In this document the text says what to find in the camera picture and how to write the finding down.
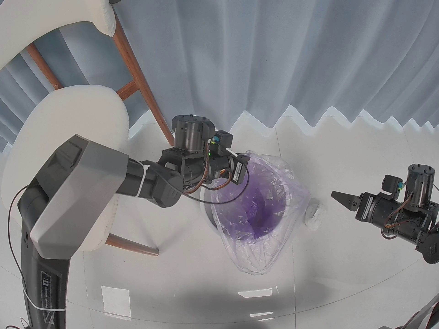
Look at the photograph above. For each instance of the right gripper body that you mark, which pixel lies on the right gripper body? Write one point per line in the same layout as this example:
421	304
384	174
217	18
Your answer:
377	211

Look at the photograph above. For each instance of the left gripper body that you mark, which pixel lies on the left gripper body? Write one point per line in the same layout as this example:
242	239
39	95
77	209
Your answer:
223	168

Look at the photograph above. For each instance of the purple plastic bag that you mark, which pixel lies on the purple plastic bag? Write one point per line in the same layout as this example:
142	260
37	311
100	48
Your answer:
260	204

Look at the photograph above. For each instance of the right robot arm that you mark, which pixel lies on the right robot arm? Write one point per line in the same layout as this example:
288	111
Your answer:
420	187

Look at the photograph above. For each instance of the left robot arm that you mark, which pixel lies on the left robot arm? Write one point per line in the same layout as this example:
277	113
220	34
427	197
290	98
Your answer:
79	183

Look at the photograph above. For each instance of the white trash bin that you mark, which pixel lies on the white trash bin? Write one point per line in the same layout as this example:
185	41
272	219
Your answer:
205	207

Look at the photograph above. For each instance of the crumpled white paper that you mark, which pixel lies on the crumpled white paper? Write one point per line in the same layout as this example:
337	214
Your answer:
315	214

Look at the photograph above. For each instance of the blue-grey curtain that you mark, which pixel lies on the blue-grey curtain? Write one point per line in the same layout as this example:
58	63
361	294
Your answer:
274	46

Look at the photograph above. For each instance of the cream padded wooden chair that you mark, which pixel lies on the cream padded wooden chair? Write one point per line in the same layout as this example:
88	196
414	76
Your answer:
68	115

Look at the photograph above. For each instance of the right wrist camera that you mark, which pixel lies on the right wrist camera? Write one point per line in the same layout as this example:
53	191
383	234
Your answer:
391	183

